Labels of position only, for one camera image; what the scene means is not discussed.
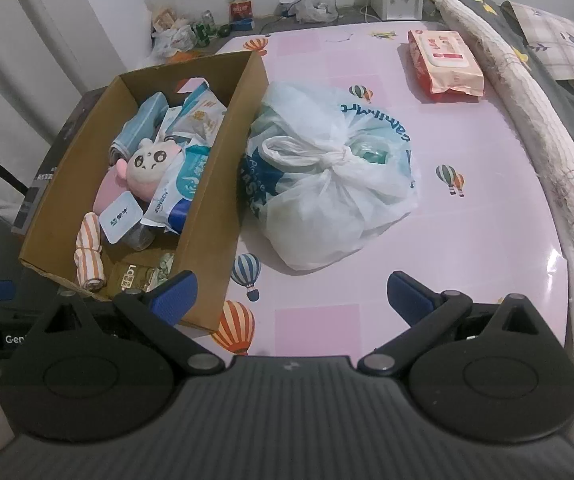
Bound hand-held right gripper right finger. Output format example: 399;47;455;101
358;270;540;376

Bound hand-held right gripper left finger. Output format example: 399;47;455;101
42;270;223;376

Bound green white packet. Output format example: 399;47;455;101
149;251;175;286

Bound gold packet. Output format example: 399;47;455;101
107;260;160;298

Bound brown cardboard box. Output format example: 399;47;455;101
18;50;269;333

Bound orange striped towel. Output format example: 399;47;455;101
74;212;105;293

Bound white capped bottle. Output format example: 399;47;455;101
98;191;157;252

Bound white blue wipes pack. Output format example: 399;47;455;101
141;142;213;233

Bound pink cloth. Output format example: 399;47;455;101
92;177;130;213

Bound pink plush toy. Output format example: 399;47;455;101
116;137;188;201

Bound teal towel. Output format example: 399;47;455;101
108;91;170;166

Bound small white tissue packet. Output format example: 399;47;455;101
154;107;188;141

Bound white blue plastic bag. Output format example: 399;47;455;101
241;81;423;271

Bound pink wet wipes pack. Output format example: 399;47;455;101
407;29;485;97

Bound white curtain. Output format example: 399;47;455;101
0;0;155;196

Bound pile of crumpled bags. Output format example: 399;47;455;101
149;5;198;58

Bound green bottles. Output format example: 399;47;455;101
194;10;233;48

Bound beige plaid cloth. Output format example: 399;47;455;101
509;2;574;98

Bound red packet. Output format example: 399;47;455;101
227;0;255;31

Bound small white plastic bag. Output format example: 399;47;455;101
294;0;340;23

